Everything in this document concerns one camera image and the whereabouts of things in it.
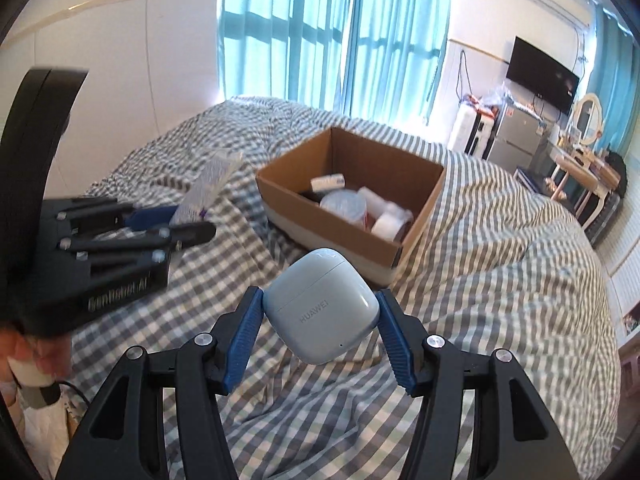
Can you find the narrow teal curtain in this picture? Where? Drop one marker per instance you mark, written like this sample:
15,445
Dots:
610,85

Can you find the white gauze roll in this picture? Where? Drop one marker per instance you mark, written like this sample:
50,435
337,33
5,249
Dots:
387,225

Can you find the white squeeze tube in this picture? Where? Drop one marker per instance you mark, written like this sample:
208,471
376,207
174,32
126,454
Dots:
210,180

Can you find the white slatted wardrobe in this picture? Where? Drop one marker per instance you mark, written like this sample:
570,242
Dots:
622,270

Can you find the medium teal curtain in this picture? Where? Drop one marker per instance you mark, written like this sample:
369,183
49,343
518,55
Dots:
400,40

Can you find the beige wooden chair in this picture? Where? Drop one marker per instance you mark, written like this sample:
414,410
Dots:
565,165

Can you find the black wall television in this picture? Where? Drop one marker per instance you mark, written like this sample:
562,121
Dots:
542,75

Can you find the white dressing table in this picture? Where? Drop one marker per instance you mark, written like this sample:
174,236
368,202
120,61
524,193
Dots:
595,170

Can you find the white and black suitcase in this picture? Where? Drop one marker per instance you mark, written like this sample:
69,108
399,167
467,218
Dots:
484,135

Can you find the white tube bottle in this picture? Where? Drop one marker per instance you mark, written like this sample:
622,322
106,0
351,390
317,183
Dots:
371,197

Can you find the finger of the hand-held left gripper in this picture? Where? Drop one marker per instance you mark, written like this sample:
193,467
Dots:
190,232
150,217

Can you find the clear plastic bag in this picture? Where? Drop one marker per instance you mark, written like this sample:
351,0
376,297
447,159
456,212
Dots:
497,96

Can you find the small grey fridge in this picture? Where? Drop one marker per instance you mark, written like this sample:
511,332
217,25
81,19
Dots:
517,137

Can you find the person's left hand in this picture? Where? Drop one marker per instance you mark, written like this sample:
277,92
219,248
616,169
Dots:
45,355

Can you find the round white lidded container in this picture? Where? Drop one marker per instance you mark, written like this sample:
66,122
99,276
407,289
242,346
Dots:
345,206

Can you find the oval white vanity mirror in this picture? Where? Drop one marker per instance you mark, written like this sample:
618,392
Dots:
587,117

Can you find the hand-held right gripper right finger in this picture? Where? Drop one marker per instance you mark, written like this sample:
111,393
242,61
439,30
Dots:
395,345

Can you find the wide teal curtain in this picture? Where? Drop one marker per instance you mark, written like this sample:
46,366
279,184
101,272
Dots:
290,30

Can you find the black bag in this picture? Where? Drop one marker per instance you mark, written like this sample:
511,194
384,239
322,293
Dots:
616,170

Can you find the brown cardboard box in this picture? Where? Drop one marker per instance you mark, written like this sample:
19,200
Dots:
390,160

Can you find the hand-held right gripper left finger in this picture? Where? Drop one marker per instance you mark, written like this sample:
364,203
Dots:
242,340

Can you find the grey checked blanket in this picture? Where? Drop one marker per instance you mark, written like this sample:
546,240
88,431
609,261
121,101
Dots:
475,270

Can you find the black bench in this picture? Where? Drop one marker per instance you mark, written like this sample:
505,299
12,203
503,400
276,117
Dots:
532,177

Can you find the pale blue earbuds case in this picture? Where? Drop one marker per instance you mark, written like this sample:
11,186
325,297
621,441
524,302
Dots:
320,305

